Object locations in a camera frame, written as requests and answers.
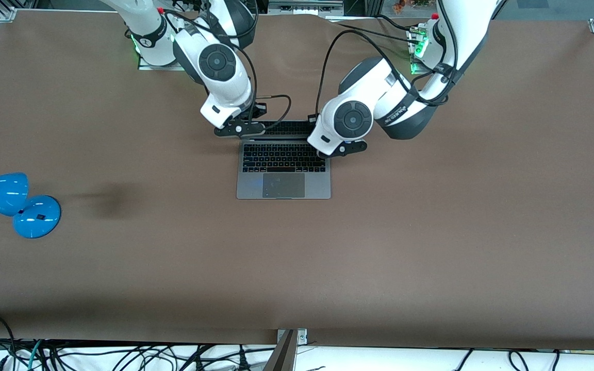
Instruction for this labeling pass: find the black cable on table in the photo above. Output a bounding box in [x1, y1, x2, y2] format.
[328, 14, 422, 46]

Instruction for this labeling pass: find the blue desk lamp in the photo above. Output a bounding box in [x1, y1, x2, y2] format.
[0, 173, 62, 239]

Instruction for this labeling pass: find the metal clamp bracket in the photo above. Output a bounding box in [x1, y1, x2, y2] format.
[276, 328, 308, 346]

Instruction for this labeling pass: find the aluminium camera post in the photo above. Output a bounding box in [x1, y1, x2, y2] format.
[263, 330, 298, 371]

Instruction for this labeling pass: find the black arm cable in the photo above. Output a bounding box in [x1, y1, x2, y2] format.
[315, 0, 458, 122]
[163, 0, 292, 132]

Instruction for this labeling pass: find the grey laptop with black keyboard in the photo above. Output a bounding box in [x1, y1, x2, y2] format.
[236, 120, 332, 200]

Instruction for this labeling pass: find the orange background item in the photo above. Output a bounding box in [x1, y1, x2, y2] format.
[392, 0, 433, 13]

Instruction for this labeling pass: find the brown table cover sheet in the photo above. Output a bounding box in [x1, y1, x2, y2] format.
[0, 10, 594, 352]

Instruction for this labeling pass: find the teal cable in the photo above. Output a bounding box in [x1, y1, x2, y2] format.
[25, 340, 44, 371]

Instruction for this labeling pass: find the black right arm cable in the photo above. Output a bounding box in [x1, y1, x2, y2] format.
[163, 0, 292, 132]

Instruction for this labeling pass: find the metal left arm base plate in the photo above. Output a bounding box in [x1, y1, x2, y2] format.
[408, 26, 434, 76]

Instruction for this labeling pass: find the white cloth under cables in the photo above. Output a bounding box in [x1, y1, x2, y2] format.
[0, 338, 594, 371]

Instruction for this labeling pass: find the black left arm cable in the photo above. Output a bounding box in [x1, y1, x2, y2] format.
[315, 0, 458, 122]

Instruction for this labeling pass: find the grey control box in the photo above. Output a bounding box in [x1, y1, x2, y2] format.
[268, 0, 345, 16]

